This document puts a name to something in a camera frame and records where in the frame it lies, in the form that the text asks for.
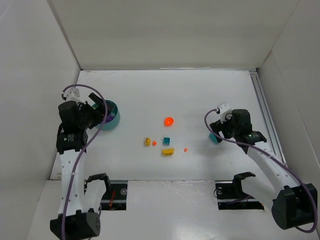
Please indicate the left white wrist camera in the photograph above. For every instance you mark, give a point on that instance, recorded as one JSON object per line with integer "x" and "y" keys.
{"x": 72, "y": 94}

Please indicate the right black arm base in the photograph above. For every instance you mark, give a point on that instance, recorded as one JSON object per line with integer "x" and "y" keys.
{"x": 230, "y": 195}

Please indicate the teal divided round container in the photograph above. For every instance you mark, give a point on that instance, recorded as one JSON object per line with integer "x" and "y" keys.
{"x": 112, "y": 109}

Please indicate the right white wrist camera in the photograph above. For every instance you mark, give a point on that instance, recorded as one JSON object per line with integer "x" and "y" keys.
{"x": 224, "y": 112}

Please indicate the yellow curved lego brick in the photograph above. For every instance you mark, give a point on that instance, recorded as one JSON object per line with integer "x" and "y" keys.
{"x": 167, "y": 152}

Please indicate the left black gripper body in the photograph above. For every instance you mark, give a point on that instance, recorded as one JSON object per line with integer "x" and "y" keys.
{"x": 92, "y": 113}

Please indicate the orange round lego piece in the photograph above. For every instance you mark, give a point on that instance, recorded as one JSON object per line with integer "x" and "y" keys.
{"x": 168, "y": 121}

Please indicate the teal square lego brick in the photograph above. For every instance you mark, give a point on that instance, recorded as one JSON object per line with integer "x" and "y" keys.
{"x": 166, "y": 141}

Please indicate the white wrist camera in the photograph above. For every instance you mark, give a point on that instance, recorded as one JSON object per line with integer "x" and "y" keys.
{"x": 224, "y": 112}
{"x": 72, "y": 94}

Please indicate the purple curved lego brick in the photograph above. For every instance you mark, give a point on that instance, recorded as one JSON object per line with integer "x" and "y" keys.
{"x": 109, "y": 118}

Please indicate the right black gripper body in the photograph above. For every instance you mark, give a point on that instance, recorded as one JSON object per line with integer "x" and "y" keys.
{"x": 217, "y": 130}

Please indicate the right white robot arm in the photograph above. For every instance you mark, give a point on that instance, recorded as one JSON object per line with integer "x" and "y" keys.
{"x": 293, "y": 204}

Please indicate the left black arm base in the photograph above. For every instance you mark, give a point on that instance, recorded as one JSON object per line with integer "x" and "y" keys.
{"x": 115, "y": 196}

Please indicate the yellow face lego brick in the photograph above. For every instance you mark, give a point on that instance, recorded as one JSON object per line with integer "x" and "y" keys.
{"x": 147, "y": 141}

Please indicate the teal rounded lego brick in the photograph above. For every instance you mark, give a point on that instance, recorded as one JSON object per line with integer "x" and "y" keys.
{"x": 213, "y": 138}

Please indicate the aluminium rail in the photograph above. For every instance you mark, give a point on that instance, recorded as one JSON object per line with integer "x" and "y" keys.
{"x": 273, "y": 138}

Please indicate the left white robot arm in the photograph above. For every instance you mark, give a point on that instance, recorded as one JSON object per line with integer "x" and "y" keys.
{"x": 79, "y": 212}

